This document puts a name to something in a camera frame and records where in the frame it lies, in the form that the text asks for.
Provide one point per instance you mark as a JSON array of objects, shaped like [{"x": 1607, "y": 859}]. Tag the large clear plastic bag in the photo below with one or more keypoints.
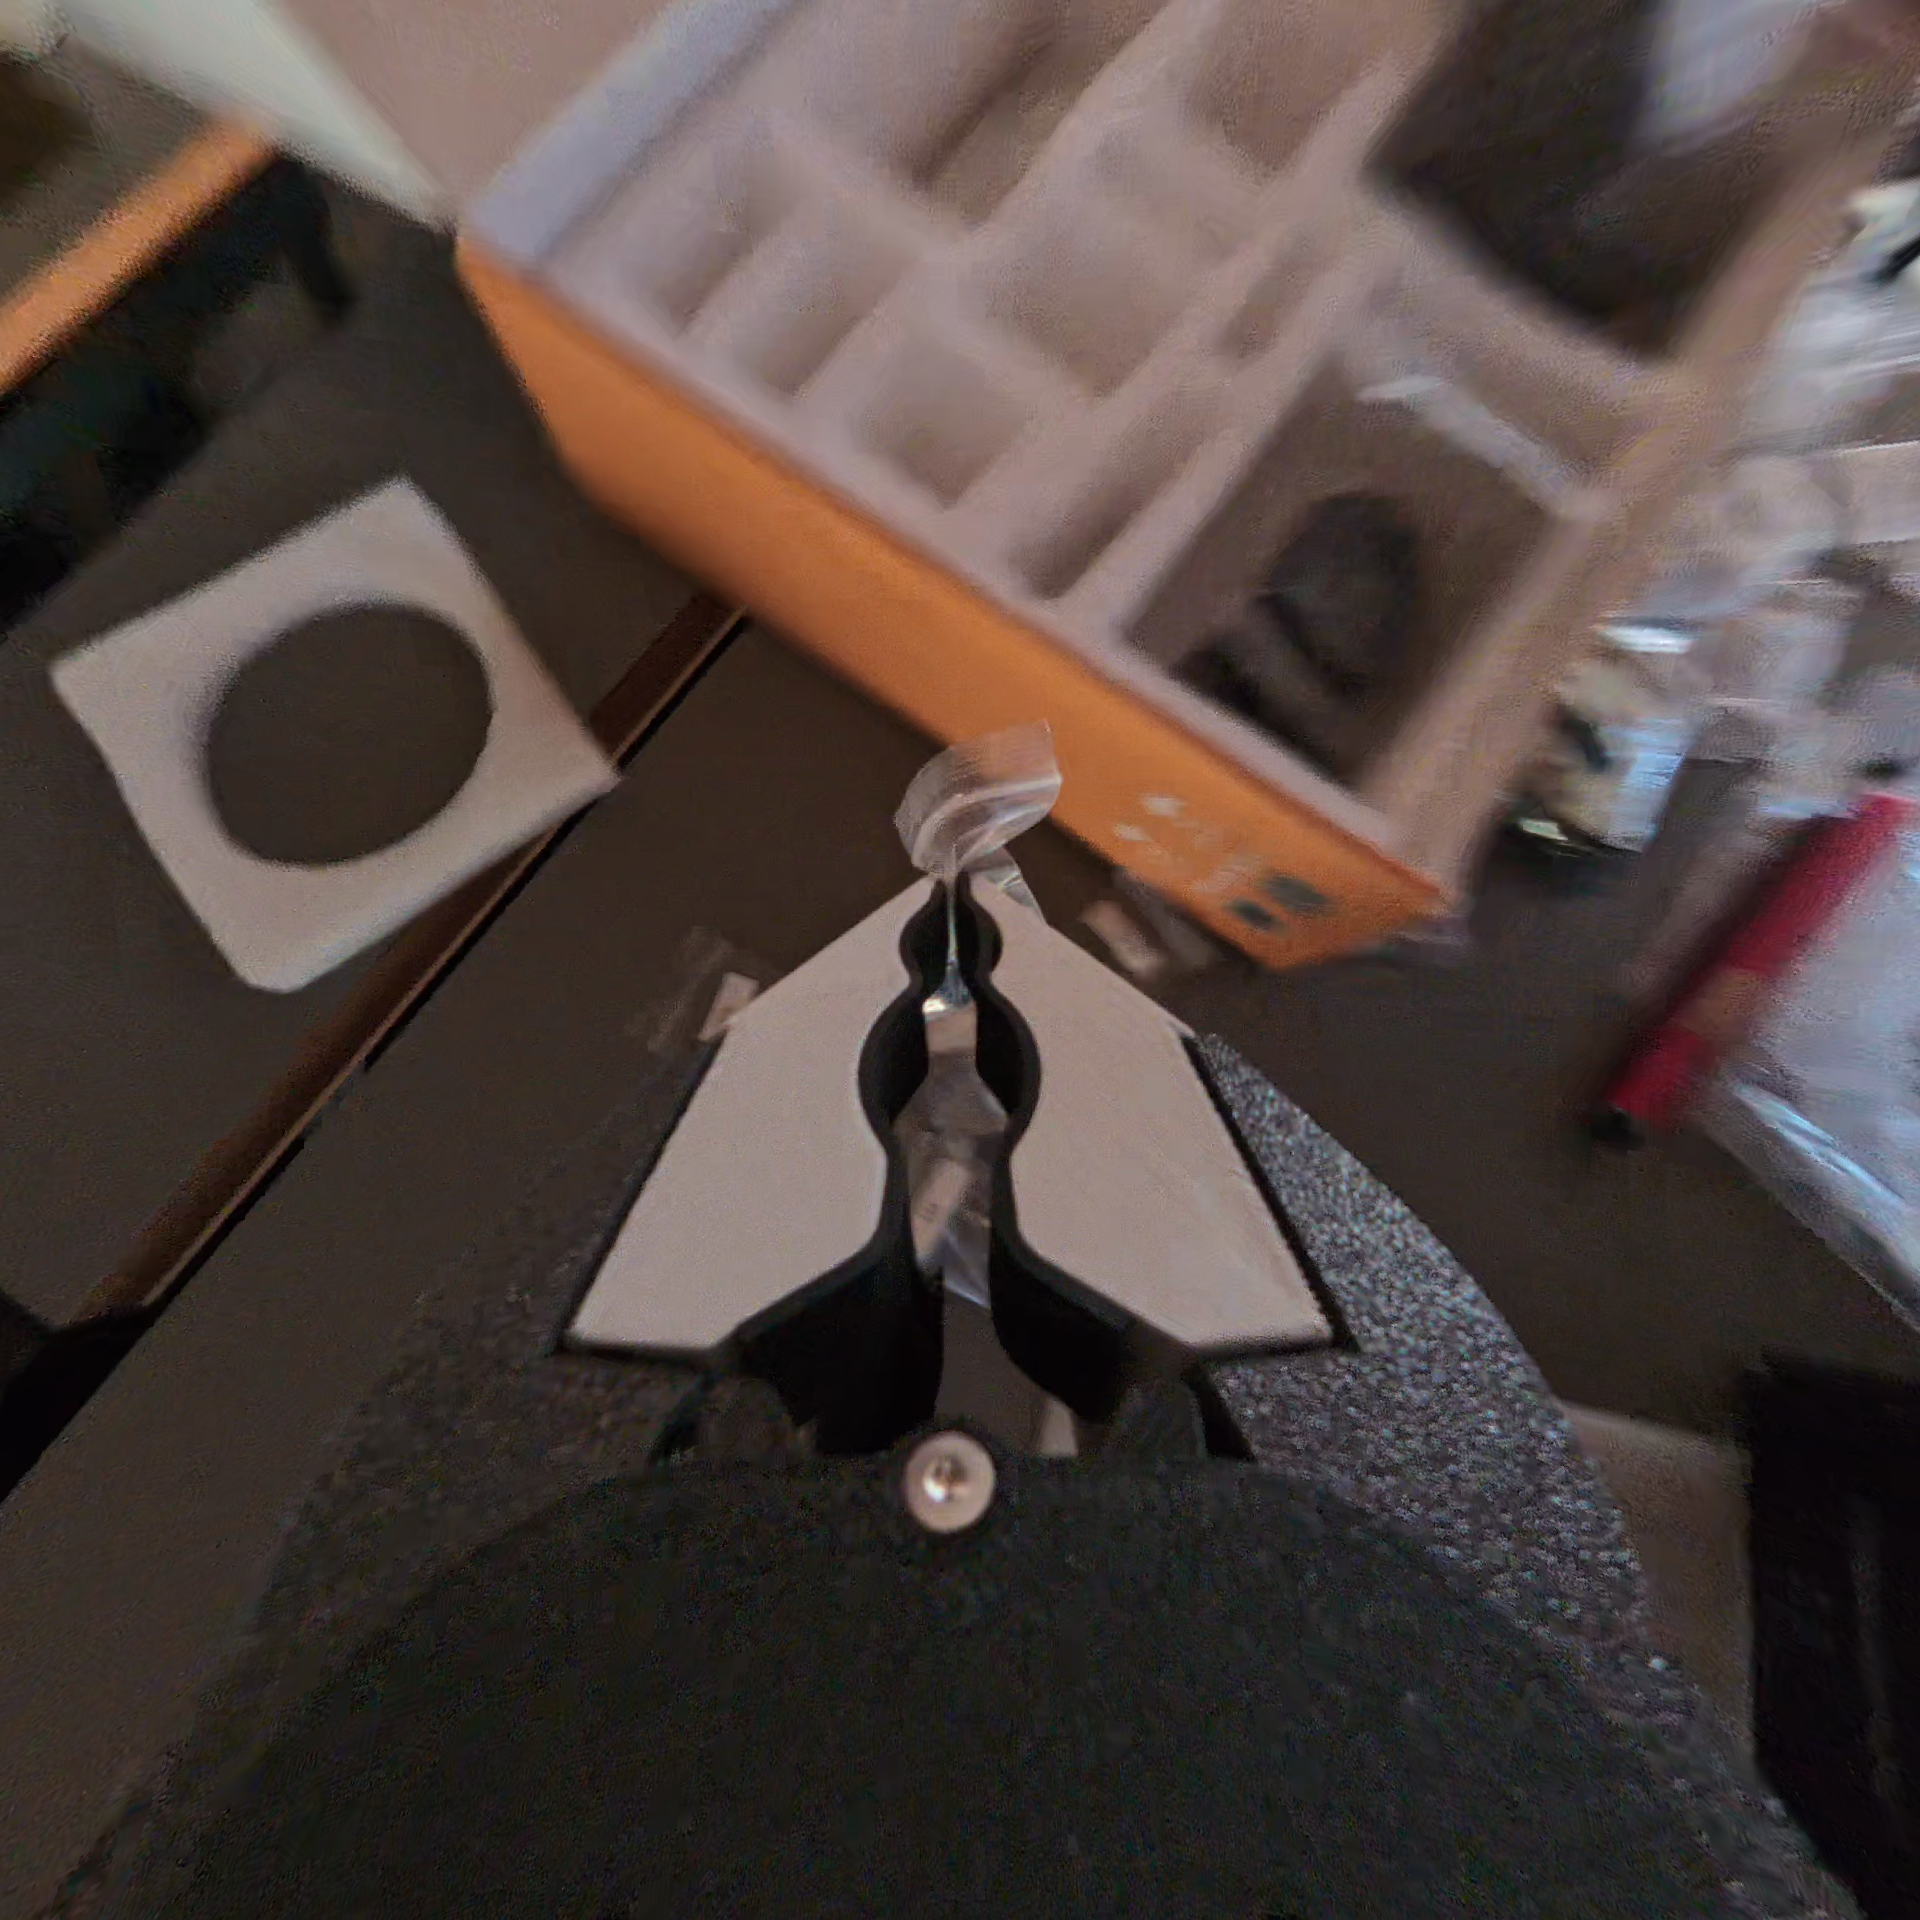
[{"x": 1845, "y": 1079}]

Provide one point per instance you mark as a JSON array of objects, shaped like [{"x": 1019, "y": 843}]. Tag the small clear plastic bag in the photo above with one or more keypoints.
[{"x": 984, "y": 796}]

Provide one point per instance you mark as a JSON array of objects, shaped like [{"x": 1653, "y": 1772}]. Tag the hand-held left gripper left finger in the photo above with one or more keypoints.
[{"x": 751, "y": 1172}]

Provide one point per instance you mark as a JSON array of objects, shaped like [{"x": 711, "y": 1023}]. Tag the orange and white cardboard box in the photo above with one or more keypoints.
[{"x": 840, "y": 570}]

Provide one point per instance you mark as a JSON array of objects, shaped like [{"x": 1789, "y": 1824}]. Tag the dark desk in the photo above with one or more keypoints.
[
  {"x": 89, "y": 1079},
  {"x": 494, "y": 1200}
]

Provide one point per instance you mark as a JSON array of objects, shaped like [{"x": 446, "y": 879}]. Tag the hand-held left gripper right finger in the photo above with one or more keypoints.
[{"x": 1156, "y": 1184}]

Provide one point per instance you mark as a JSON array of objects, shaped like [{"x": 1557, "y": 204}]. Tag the white foam square with hole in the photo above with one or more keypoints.
[{"x": 135, "y": 706}]

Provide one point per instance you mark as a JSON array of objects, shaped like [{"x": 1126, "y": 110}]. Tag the heap of clear plastic bags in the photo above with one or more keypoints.
[{"x": 1800, "y": 524}]

